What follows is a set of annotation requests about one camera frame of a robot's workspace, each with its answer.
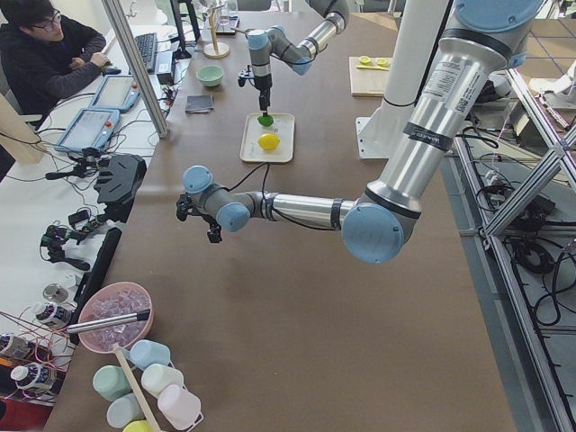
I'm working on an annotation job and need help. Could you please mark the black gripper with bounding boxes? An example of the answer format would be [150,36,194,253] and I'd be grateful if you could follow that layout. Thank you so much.
[238,65,273,113]
[175,193,222,243]

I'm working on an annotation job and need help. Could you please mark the pastel blue cup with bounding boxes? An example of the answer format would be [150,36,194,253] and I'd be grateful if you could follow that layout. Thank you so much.
[129,339,171,371]

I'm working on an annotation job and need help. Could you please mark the white rabbit tray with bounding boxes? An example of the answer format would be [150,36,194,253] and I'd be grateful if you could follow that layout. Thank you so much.
[239,112,295,164]

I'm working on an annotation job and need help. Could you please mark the wooden cutting board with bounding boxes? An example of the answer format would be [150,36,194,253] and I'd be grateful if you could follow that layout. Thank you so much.
[348,56,392,97]

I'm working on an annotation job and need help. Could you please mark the pastel green cup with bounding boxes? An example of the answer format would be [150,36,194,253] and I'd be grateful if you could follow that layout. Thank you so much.
[93,365,131,401]

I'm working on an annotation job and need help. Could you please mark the green lime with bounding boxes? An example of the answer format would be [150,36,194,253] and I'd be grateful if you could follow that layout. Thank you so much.
[256,113,274,127]

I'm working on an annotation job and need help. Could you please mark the white cup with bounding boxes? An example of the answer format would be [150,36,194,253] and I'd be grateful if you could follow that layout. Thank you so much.
[140,364,185,398]

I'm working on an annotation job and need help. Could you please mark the yellow lemon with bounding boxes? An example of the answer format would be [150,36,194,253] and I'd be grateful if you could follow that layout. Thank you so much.
[257,132,281,151]

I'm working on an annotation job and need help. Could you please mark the grey folded cloth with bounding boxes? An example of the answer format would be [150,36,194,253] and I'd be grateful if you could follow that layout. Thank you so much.
[184,94,213,113]

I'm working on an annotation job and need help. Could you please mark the pink bowl with ice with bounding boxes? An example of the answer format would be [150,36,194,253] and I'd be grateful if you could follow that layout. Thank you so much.
[77,282,154,354]

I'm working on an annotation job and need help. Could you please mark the blue teach pendant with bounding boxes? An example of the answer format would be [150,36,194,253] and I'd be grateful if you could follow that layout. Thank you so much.
[54,107,121,153]
[89,75,140,113]

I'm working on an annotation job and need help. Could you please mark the green ceramic bowl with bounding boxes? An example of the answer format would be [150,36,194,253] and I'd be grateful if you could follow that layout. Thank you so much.
[196,65,224,87]

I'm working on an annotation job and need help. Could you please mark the pink cup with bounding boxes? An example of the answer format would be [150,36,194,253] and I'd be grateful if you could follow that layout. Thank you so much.
[157,384,203,431]

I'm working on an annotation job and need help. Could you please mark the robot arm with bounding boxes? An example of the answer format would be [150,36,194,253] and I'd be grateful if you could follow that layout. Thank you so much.
[176,1,541,264]
[238,0,349,126]

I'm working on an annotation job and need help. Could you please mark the person at desk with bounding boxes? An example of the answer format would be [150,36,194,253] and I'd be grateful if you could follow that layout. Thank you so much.
[1,1,111,116]

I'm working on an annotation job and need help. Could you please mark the wooden cup tree stand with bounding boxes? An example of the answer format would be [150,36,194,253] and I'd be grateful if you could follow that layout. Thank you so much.
[199,0,230,59]

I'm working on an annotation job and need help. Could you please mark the black keyboard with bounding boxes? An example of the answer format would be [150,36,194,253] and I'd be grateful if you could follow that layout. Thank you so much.
[134,32,158,74]

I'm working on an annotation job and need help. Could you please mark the aluminium frame post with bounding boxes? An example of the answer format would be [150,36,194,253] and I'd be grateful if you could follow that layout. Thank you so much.
[102,0,168,139]

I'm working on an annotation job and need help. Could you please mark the metal tongs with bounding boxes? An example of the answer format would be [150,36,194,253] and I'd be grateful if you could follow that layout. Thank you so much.
[67,309,152,334]

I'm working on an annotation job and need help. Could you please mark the yellow plastic knife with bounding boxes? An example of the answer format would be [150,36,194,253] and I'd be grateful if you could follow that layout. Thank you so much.
[355,65,390,71]

